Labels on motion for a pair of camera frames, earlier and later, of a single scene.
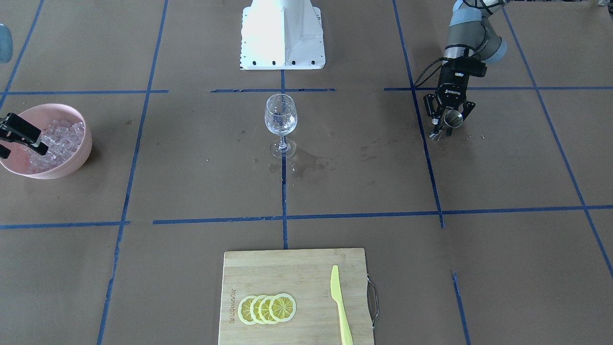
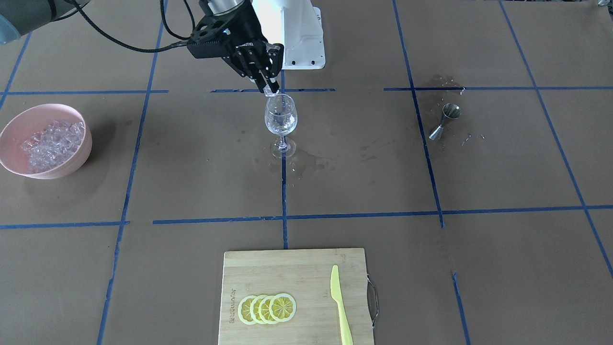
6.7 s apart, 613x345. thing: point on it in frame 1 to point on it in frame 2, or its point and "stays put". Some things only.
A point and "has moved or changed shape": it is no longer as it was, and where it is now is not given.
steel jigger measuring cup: [452, 119] has moved or changed shape
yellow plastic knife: [336, 294] stays put
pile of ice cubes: [62, 138] stays put
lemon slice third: [264, 310] stays put
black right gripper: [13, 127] to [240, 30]
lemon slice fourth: [282, 307] stays put
